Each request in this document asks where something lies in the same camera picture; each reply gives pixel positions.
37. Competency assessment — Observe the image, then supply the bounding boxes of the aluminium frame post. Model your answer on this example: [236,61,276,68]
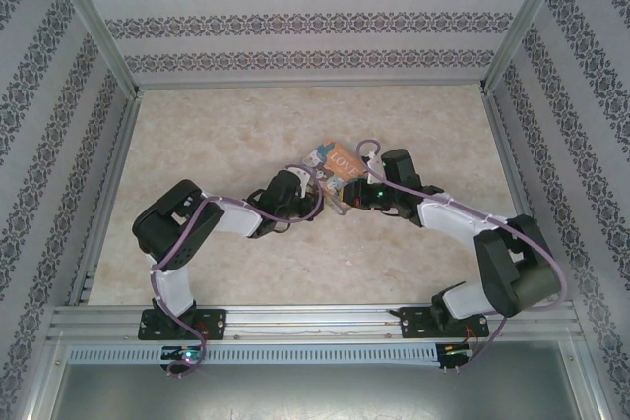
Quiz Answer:
[40,0,143,99]
[480,0,576,92]

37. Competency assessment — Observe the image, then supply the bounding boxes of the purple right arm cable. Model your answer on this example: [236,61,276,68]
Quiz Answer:
[355,139,571,373]

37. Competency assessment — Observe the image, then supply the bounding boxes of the controller circuit board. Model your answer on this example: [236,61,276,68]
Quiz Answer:
[439,343,474,361]
[160,346,204,363]

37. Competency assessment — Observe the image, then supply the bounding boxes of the left controller circuit board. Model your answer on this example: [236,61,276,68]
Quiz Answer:
[160,346,204,363]

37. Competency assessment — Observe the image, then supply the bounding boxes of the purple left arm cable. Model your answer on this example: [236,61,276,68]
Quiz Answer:
[150,177,327,377]

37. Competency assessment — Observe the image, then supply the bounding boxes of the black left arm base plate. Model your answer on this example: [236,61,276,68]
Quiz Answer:
[139,308,228,341]

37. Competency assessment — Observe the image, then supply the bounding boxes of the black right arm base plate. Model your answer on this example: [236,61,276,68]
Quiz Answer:
[395,306,491,340]

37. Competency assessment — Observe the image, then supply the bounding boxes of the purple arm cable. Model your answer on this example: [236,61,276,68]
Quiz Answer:
[150,177,327,377]
[355,139,571,373]

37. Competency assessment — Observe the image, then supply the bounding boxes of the right controller circuit board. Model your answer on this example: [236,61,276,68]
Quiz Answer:
[439,343,474,361]

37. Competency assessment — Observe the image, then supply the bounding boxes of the grey sheet metal panel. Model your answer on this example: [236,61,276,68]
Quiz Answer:
[47,363,595,420]

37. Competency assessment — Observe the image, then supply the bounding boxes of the aluminium mounting rail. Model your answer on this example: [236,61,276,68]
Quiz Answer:
[47,305,578,343]

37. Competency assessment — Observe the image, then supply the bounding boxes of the aluminium table side rail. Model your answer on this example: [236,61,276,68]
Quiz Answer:
[67,90,143,307]
[479,88,561,302]

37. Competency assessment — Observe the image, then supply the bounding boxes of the slotted grey cable duct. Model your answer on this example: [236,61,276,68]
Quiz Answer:
[65,343,474,368]

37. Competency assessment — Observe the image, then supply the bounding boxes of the orange LOVE bear print box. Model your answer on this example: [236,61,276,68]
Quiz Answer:
[300,139,369,205]

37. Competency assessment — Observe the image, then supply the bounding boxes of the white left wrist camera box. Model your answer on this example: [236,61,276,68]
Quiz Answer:
[286,163,317,196]

